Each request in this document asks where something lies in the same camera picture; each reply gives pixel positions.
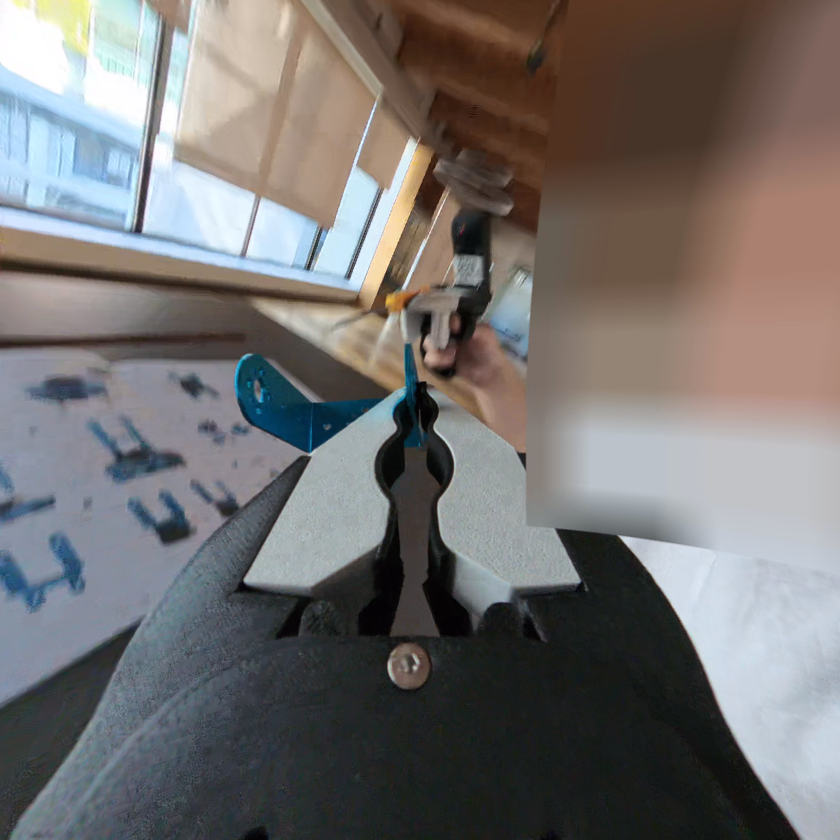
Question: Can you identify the person's right hand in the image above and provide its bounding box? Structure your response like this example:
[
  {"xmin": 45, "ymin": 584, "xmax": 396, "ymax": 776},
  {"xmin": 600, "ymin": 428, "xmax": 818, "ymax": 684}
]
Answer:
[{"xmin": 421, "ymin": 326, "xmax": 527, "ymax": 412}]

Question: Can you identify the beige roller blind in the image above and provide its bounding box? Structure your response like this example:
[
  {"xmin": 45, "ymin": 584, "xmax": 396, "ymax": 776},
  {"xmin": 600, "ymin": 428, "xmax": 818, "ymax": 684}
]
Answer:
[
  {"xmin": 174, "ymin": 0, "xmax": 383, "ymax": 228},
  {"xmin": 356, "ymin": 98, "xmax": 419, "ymax": 193}
]

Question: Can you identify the person's white shirt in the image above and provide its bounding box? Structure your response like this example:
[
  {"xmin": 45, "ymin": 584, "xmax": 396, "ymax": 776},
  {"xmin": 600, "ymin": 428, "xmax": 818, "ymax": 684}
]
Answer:
[{"xmin": 622, "ymin": 535, "xmax": 840, "ymax": 840}]

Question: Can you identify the blue metal bracket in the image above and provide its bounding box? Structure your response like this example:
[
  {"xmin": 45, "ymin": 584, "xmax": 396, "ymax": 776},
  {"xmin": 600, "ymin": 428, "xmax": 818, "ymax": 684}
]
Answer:
[{"xmin": 235, "ymin": 341, "xmax": 427, "ymax": 455}]

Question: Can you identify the dark grey desk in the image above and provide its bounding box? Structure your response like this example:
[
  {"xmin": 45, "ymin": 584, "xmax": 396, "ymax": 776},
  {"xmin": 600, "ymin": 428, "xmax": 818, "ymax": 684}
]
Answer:
[{"xmin": 0, "ymin": 269, "xmax": 395, "ymax": 840}]

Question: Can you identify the printed instruction sheet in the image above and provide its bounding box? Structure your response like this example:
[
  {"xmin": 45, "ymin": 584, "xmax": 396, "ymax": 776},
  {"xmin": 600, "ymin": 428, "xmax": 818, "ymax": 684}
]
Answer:
[{"xmin": 0, "ymin": 351, "xmax": 311, "ymax": 704}]

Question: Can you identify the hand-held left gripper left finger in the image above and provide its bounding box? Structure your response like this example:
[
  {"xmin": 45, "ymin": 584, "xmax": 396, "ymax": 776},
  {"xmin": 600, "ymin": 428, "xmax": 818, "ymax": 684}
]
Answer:
[{"xmin": 244, "ymin": 384, "xmax": 421, "ymax": 636}]

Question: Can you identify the yellow handled screwdriver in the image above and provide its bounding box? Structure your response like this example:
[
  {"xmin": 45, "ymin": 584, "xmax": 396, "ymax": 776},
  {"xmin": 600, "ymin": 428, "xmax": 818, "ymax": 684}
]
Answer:
[{"xmin": 331, "ymin": 287, "xmax": 431, "ymax": 329}]

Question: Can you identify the person's right forearm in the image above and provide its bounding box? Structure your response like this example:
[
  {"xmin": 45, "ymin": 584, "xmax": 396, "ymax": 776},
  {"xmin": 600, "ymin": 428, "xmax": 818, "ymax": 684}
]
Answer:
[{"xmin": 472, "ymin": 392, "xmax": 527, "ymax": 454}]

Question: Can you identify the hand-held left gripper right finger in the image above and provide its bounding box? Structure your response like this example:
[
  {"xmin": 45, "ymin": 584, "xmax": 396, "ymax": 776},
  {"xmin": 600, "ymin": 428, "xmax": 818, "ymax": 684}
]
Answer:
[{"xmin": 419, "ymin": 384, "xmax": 584, "ymax": 635}]

